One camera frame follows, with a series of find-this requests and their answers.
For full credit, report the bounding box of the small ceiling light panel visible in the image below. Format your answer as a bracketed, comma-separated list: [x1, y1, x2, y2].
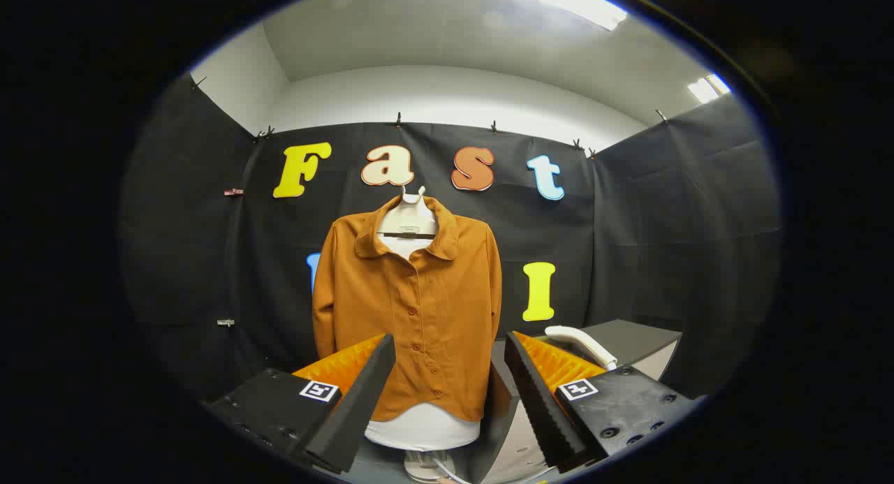
[688, 74, 732, 104]

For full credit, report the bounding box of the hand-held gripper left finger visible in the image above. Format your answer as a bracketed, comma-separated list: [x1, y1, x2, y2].
[203, 334, 397, 475]

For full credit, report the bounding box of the white steamer hose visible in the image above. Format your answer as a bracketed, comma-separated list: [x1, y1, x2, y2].
[432, 453, 490, 484]

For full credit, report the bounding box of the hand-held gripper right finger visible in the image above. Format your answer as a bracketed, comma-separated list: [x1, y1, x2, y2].
[504, 330, 706, 474]

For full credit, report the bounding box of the row of black backdrop clips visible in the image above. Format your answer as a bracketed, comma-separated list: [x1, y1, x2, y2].
[192, 75, 668, 156]

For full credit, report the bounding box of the orange button-up shirt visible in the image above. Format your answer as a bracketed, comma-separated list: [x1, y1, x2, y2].
[312, 194, 503, 423]

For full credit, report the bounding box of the grey table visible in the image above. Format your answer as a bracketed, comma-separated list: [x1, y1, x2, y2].
[468, 320, 684, 484]

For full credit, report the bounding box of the white garment steamer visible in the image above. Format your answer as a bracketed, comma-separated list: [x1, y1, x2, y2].
[545, 325, 619, 371]

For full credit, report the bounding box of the black backdrop cloth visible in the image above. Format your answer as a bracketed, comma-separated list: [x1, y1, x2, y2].
[119, 75, 782, 401]

